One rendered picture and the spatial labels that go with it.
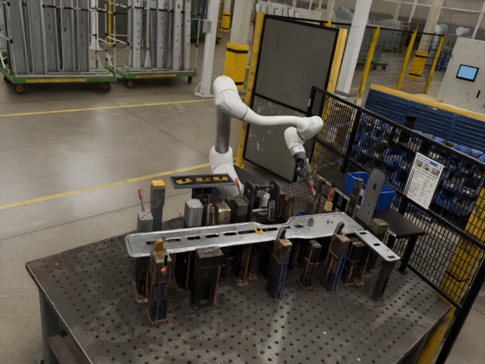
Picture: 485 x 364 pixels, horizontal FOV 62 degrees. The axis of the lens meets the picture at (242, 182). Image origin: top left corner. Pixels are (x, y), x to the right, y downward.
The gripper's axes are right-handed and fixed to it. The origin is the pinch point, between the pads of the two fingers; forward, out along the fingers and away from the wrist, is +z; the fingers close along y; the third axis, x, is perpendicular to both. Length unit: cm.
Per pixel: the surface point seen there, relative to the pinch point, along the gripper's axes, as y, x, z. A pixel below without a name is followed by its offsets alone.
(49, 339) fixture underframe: -77, -155, 50
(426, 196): 30, 54, 32
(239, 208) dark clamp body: -1, -52, 14
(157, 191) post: -4, -96, -2
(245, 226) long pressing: -1, -52, 26
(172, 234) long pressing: 0, -94, 26
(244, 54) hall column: -409, 270, -582
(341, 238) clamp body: 18, -8, 47
